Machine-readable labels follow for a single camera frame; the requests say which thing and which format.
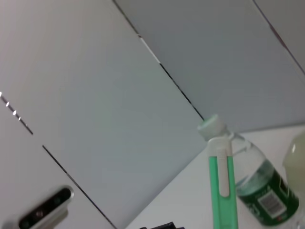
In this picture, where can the clear green-label water bottle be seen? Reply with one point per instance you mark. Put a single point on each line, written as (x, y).
(267, 188)

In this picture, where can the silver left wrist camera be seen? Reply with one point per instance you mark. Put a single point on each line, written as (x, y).
(45, 207)

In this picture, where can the green pen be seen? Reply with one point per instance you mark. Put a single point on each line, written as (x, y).
(221, 210)

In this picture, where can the black mesh pen holder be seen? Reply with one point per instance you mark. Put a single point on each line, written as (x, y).
(166, 226)

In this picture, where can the pale green glass fruit bowl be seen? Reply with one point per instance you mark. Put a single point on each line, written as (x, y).
(296, 162)

